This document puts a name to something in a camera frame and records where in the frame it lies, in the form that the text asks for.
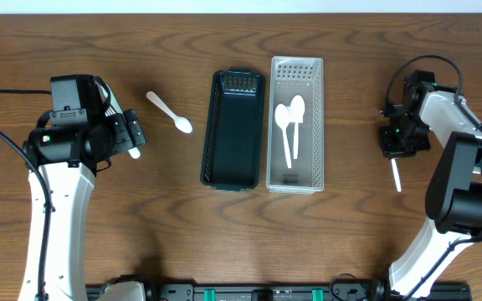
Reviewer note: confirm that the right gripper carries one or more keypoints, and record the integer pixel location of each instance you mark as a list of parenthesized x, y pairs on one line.
[(392, 151)]

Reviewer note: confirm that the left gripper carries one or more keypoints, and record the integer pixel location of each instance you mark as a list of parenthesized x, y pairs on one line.
[(131, 134)]

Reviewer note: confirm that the white spoon crossing sideways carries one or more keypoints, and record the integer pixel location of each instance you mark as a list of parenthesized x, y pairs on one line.
[(297, 110)]

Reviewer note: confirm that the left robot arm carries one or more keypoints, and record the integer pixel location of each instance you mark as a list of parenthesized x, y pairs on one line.
[(65, 149)]

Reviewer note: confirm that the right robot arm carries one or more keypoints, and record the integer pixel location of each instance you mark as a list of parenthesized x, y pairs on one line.
[(453, 201)]

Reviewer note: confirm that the white plastic fork upper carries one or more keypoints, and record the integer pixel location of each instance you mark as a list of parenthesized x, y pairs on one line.
[(114, 107)]

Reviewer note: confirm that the white plastic fork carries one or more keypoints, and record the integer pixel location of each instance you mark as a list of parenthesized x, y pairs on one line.
[(114, 107), (134, 152)]

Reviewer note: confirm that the white plastic fork middle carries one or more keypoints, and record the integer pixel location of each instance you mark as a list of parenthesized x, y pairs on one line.
[(134, 152)]

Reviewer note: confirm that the white plastic spoon left side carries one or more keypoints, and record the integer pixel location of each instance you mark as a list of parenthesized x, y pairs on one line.
[(181, 123)]

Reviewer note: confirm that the black plastic basket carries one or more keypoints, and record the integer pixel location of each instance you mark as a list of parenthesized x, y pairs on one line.
[(233, 139)]

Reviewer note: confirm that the clear plastic basket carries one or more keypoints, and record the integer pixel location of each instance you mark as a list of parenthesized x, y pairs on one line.
[(291, 76)]

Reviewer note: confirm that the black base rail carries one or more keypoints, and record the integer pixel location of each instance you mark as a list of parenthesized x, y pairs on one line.
[(347, 291)]

